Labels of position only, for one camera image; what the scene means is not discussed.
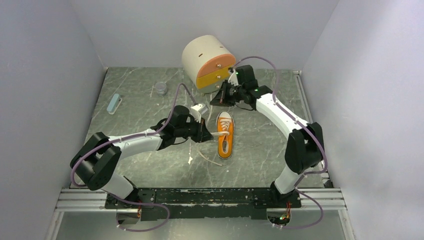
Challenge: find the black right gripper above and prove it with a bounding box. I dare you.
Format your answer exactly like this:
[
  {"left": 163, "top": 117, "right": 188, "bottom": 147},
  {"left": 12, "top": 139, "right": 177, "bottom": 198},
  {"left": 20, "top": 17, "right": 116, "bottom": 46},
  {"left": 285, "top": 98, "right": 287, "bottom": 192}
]
[{"left": 210, "top": 79, "right": 245, "bottom": 107}]

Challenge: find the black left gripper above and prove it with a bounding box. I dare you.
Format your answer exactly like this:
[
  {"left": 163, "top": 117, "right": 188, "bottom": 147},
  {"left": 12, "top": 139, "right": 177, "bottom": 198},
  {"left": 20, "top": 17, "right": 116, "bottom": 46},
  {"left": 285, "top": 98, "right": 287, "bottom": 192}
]
[{"left": 175, "top": 115, "right": 214, "bottom": 143}]

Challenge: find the white shoelace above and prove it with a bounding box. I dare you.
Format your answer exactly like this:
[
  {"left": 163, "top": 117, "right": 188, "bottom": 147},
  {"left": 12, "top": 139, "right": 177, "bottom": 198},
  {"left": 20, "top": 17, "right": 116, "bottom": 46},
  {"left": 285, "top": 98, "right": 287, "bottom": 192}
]
[{"left": 197, "top": 131, "right": 230, "bottom": 167}]

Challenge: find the orange canvas sneaker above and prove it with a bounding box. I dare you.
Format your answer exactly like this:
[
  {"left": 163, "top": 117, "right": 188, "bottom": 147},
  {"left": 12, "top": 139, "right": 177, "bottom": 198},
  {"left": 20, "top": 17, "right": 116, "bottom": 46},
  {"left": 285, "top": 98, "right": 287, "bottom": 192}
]
[{"left": 216, "top": 111, "right": 235, "bottom": 159}]

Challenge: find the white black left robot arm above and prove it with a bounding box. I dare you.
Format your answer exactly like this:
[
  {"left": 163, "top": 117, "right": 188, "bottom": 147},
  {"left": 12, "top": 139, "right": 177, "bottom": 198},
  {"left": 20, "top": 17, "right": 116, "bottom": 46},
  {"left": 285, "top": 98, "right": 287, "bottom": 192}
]
[{"left": 70, "top": 103, "right": 214, "bottom": 208}]

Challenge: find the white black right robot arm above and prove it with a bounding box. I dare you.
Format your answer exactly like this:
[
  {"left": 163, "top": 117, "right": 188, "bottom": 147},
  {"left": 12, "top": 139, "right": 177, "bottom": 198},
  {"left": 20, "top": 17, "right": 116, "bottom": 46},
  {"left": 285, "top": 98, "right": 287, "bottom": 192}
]
[{"left": 210, "top": 65, "right": 324, "bottom": 207}]

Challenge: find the round cream drawer cabinet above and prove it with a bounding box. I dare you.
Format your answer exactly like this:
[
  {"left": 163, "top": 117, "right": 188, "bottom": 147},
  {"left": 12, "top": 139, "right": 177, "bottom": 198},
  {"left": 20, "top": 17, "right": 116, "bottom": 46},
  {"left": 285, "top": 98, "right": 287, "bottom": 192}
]
[{"left": 181, "top": 35, "right": 236, "bottom": 94}]

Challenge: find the small clear round jar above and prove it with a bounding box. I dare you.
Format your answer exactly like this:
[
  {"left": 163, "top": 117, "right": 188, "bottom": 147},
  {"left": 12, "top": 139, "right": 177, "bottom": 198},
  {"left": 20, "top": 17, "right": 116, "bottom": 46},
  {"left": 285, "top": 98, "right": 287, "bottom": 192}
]
[{"left": 154, "top": 82, "right": 168, "bottom": 96}]

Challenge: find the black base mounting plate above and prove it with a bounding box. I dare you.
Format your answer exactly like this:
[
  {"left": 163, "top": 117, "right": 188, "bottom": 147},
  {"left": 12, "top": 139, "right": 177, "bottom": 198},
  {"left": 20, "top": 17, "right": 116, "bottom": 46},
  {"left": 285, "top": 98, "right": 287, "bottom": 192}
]
[{"left": 104, "top": 187, "right": 302, "bottom": 221}]

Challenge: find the light blue eraser block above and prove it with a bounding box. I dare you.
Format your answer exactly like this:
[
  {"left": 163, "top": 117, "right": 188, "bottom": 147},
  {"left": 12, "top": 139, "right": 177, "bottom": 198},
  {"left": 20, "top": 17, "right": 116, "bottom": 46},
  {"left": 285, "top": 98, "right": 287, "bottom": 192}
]
[{"left": 106, "top": 93, "right": 123, "bottom": 115}]

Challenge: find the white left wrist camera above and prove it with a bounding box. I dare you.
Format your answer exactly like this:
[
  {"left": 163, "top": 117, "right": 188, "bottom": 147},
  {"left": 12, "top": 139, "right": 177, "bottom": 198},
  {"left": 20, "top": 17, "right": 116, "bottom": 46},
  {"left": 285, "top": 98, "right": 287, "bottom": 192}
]
[{"left": 190, "top": 103, "right": 209, "bottom": 123}]

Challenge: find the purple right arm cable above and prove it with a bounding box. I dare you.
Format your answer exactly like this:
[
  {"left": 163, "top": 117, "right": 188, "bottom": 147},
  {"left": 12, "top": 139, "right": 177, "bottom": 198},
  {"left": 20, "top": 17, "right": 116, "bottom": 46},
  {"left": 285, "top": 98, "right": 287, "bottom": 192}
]
[{"left": 231, "top": 55, "right": 329, "bottom": 230}]

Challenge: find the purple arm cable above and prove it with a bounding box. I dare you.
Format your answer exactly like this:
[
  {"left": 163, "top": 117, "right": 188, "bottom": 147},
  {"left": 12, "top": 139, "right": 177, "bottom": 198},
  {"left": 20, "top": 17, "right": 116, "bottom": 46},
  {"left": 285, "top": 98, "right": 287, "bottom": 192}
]
[
  {"left": 69, "top": 82, "right": 171, "bottom": 233},
  {"left": 231, "top": 55, "right": 329, "bottom": 230}
]

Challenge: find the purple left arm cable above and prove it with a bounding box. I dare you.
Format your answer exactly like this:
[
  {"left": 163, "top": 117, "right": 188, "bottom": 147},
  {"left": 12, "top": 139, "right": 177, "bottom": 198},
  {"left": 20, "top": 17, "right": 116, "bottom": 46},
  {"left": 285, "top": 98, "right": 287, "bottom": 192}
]
[{"left": 69, "top": 82, "right": 171, "bottom": 233}]

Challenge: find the aluminium rail frame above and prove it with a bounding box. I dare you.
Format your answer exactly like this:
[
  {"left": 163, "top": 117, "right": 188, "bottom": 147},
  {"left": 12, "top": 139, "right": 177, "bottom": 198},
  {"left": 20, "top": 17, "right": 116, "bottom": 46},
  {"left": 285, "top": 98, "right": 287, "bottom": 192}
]
[{"left": 44, "top": 70, "right": 357, "bottom": 240}]

